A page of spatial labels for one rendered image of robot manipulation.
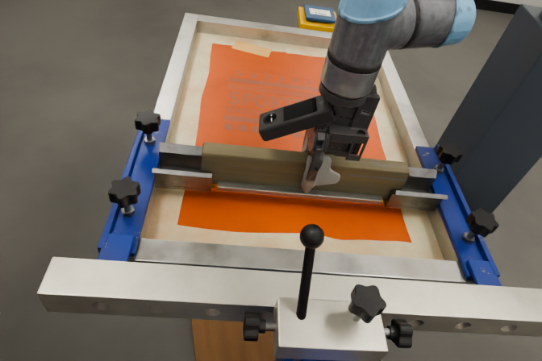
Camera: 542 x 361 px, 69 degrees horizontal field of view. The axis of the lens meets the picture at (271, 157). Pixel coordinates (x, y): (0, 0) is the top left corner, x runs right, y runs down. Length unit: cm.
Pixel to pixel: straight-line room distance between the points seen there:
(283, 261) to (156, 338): 106
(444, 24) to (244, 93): 52
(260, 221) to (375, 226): 21
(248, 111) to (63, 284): 54
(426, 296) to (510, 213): 195
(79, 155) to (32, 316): 82
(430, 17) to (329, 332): 40
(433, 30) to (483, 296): 37
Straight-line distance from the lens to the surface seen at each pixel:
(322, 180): 67
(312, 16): 136
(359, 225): 74
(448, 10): 58
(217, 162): 66
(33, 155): 227
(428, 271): 70
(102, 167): 213
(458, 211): 79
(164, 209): 71
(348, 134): 60
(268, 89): 99
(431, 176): 80
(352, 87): 55
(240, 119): 88
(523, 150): 124
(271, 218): 71
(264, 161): 66
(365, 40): 51
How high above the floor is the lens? 151
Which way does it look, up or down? 44 degrees down
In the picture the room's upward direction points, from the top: 12 degrees clockwise
